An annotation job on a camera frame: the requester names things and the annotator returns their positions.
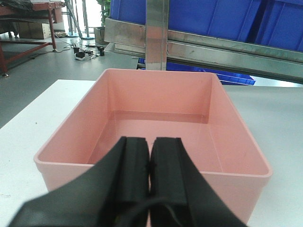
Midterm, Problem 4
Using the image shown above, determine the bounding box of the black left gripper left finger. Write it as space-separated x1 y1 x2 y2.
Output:
10 137 149 227

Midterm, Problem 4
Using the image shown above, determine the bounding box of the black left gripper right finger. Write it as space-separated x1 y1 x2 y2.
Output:
151 137 245 227

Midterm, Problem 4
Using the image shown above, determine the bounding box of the pink plastic box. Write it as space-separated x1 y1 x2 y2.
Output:
34 69 272 223

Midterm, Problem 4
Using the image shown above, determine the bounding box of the blue bin lower shelf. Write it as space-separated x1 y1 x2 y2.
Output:
137 58 258 86

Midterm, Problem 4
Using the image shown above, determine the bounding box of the stainless steel shelf rack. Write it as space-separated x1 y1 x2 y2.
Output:
105 0 303 84

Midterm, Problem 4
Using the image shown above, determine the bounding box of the black white floor device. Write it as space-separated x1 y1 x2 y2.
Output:
73 46 105 61

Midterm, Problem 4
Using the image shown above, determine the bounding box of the blue bin upper left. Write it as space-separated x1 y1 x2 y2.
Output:
110 0 261 42

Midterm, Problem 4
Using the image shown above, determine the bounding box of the blue bin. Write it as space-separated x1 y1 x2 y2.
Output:
110 0 261 42
255 0 303 52

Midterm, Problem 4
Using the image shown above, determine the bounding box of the green potted plant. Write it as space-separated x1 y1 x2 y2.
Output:
97 0 111 27

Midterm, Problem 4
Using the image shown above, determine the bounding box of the blue bin upper right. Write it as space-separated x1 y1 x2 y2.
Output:
255 0 303 52

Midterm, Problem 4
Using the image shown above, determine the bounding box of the red metal workbench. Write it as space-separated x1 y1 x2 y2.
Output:
0 0 66 77

